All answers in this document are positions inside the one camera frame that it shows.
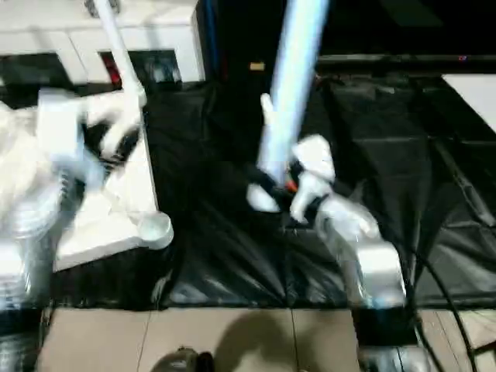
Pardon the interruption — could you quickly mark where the white plastic table top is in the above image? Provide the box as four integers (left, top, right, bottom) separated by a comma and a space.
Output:
0, 87, 175, 273

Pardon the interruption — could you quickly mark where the black mat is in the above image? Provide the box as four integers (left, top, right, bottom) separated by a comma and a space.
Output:
0, 53, 496, 311

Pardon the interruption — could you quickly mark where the white cabinet with glass doors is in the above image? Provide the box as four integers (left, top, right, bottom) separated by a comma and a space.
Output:
0, 0, 207, 85

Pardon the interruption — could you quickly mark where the long black bar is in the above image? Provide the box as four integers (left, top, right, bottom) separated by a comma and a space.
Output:
316, 53, 496, 65

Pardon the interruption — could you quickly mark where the dark brown rounded object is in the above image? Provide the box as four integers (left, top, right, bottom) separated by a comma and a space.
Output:
153, 346, 215, 372

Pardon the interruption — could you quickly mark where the white flat board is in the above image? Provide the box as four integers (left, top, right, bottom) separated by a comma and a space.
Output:
441, 73, 496, 137

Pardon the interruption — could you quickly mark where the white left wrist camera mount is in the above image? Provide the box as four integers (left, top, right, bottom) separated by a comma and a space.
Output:
36, 87, 85, 164

